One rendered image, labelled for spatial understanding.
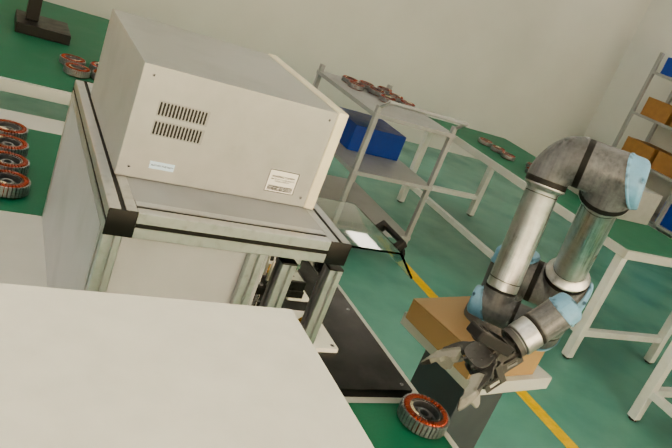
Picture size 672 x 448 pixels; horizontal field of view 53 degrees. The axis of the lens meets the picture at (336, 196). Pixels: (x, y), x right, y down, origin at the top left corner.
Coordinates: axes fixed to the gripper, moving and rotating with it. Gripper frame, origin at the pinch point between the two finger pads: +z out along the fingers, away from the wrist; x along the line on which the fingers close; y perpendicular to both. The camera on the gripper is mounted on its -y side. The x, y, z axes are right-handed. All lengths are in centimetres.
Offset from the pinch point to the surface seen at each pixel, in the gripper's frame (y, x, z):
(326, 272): -34.8, 8.5, 9.7
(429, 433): 5.3, -5.3, 6.7
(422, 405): 7.2, 2.8, 4.2
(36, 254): -44, 55, 62
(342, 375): -3.7, 12.5, 16.0
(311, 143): -54, 20, 0
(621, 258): 170, 134, -155
